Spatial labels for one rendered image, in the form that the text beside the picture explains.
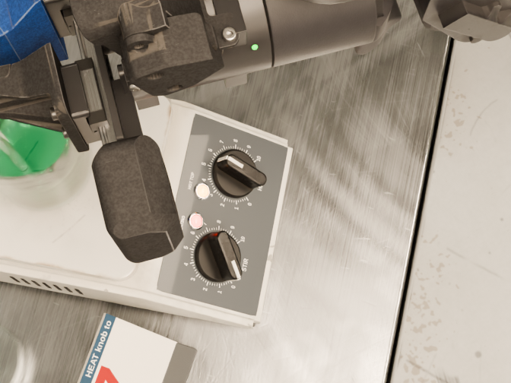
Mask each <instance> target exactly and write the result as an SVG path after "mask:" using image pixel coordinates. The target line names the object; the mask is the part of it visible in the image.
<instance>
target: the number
mask: <svg viewBox="0 0 511 383"><path fill-rule="evenodd" d="M168 344H169V343H167V342H165V341H162V340H159V339H157V338H155V337H152V336H150V335H147V334H145V333H142V332H140V331H137V330H135V329H133V328H130V327H127V326H125V325H123V324H120V323H118V322H116V321H115V322H114V325H113V328H112V330H111V333H110V335H109V339H108V341H107V343H106V346H105V349H104V351H103V355H102V356H101V359H100V362H99V365H98V367H97V370H96V372H95V375H94V378H93V381H92V383H154V382H155V380H156V377H157V373H158V372H159V369H160V365H161V363H162V361H163V357H164V355H165V352H166V350H167V346H168Z"/></svg>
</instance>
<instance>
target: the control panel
mask: <svg viewBox="0 0 511 383"><path fill-rule="evenodd" d="M231 149H237V150H241V151H243V152H245V153H246V154H248V155H249V156H250V157H251V158H252V160H253V162H254V164H255V167H256V169H257V170H259V171H261V172H262V173H264V174H265V175H266V177H267V182H266V183H265V184H264V185H263V186H260V187H257V188H254V189H253V190H252V191H251V192H250V193H249V194H248V195H247V196H244V197H242V198H230V197H227V196H226V195H224V194H222V193H221V192H220V191H219V190H218V188H217V186H216V185H215V183H214V180H213V175H212V170H213V165H214V161H215V160H216V159H217V157H218V156H219V155H220V154H221V153H223V152H224V151H226V150H231ZM287 150H288V147H285V146H283V145H280V144H277V143H275V142H273V141H269V140H266V139H264V138H260V137H259V136H256V135H253V134H250V133H248V132H246V131H242V130H240V129H238V128H234V127H232V126H229V125H226V124H224V123H221V122H218V121H215V120H213V119H210V118H208V117H205V116H201V115H199V114H195V116H194V119H193V122H192V128H191V132H190V136H189V142H188V146H187V149H186V156H185V159H184V164H183V167H182V173H181V177H180V181H179V187H178V191H177V195H176V201H175V203H176V208H177V211H178V215H179V220H180V223H181V227H182V232H183V235H184V237H183V239H182V241H181V242H180V244H179V245H178V246H177V248H176V250H175V251H173V252H171V253H169V254H168V255H165V256H163V260H162V264H161V267H160V273H159V277H158V281H157V290H159V291H161V292H165V293H169V294H173V295H176V296H181V297H184V298H187V299H192V300H195V301H198V302H203V303H207V304H209V305H215V306H218V307H221V308H224V309H229V310H232V311H235V312H240V313H243V314H247V315H254V316H256V313H257V311H258V306H259V299H260V295H261V290H262V283H263V279H264V274H265V267H266V263H267V258H268V251H269V246H270V242H271V235H272V230H273V226H274V222H275V214H276V210H277V206H278V199H279V194H280V190H281V183H282V179H283V174H284V167H285V163H286V159H287ZM200 185H205V186H206V187H207V188H208V195H207V196H206V197H203V198H202V197H200V196H199V195H198V193H197V188H198V187H199V186H200ZM193 215H199V216H200V217H201V219H202V224H201V226H199V227H196V228H195V227H193V226H192V224H191V221H190V220H191V217H192V216H193ZM222 230H223V231H226V232H227V233H228V235H230V236H231V237H233V238H234V239H235V241H236V243H237V244H238V246H239V248H240V253H241V262H240V267H241V269H242V272H243V273H242V276H241V278H240V280H235V281H229V280H226V281H224V282H213V281H210V280H208V279H206V278H205V277H203V276H202V275H201V273H200V272H199V271H198V268H197V267H196V264H195V249H196V246H197V244H198V242H199V241H200V239H201V238H202V237H203V236H205V235H207V234H209V233H212V232H218V231H222Z"/></svg>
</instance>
